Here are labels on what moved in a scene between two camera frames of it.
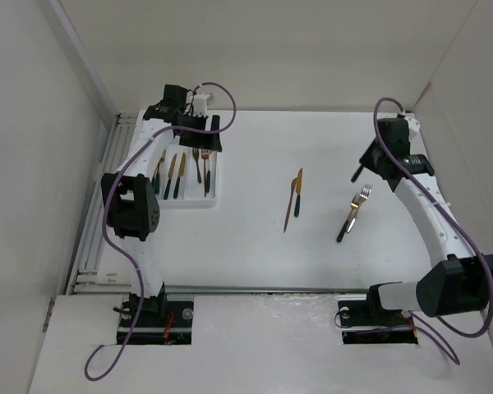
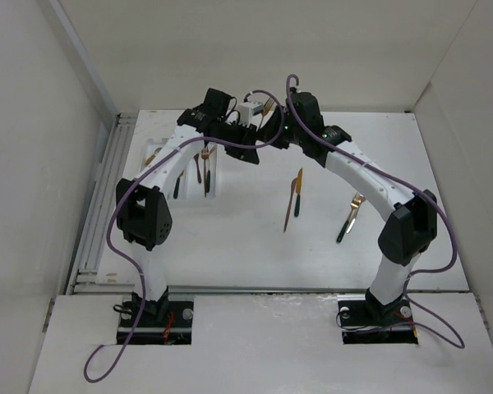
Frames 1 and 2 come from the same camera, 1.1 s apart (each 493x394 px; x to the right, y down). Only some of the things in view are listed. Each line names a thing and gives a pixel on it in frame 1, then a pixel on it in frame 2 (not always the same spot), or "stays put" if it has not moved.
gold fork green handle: x=355 y=204 stays put
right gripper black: x=366 y=160 -> x=269 y=130
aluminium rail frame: x=87 y=279 stays put
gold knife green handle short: x=298 y=191 stays put
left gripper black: x=204 y=140 -> x=247 y=155
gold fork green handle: x=205 y=153 stays put
